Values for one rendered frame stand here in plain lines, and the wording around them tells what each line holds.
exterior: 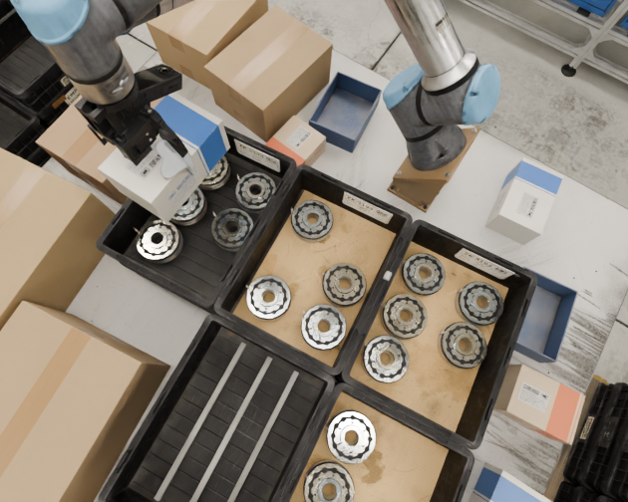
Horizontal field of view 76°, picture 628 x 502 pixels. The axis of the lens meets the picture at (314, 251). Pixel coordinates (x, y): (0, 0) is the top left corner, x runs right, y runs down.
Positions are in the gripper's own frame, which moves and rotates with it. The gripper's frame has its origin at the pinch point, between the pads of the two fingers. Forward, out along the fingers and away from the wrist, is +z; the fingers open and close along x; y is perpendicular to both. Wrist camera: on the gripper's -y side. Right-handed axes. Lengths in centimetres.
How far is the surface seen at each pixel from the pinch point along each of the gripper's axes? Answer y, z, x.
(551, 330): -27, 41, 92
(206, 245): 6.4, 28.7, 6.2
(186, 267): 13.5, 28.7, 5.6
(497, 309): -18, 26, 73
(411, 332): -2, 26, 58
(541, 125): -155, 112, 78
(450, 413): 8, 29, 75
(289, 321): 10.6, 28.6, 33.6
